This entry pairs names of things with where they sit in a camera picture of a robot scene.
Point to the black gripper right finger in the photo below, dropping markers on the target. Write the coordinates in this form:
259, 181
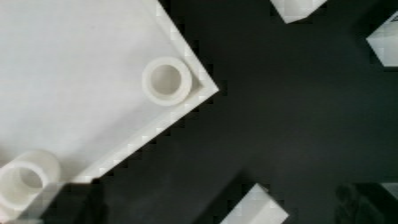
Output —
366, 203

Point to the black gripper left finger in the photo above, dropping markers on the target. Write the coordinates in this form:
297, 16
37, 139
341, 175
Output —
78, 206

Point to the white square tabletop part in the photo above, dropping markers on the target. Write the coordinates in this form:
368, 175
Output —
101, 80

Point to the white table leg with tag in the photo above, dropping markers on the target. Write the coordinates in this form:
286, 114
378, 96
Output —
295, 9

